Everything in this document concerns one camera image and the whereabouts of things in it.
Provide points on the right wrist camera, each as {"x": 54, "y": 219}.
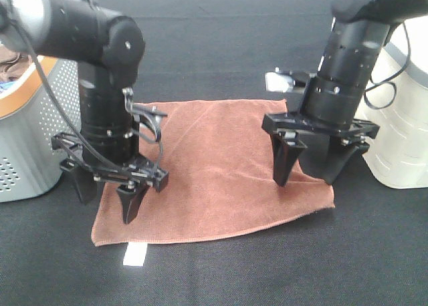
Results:
{"x": 283, "y": 82}

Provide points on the grey perforated basket orange rim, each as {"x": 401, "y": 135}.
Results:
{"x": 29, "y": 165}

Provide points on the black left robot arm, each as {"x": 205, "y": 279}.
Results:
{"x": 108, "y": 47}

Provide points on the white towel label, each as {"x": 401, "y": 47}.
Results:
{"x": 135, "y": 254}

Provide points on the brown cloth in basket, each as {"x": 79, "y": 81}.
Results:
{"x": 13, "y": 64}

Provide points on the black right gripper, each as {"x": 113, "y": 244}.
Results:
{"x": 324, "y": 161}

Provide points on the brown microfiber towel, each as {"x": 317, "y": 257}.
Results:
{"x": 220, "y": 185}

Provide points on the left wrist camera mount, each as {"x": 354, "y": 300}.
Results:
{"x": 149, "y": 117}

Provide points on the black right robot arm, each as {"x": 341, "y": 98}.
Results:
{"x": 331, "y": 95}

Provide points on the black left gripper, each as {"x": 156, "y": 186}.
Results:
{"x": 85, "y": 175}

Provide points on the white plastic bin grey rim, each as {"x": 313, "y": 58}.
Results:
{"x": 397, "y": 157}

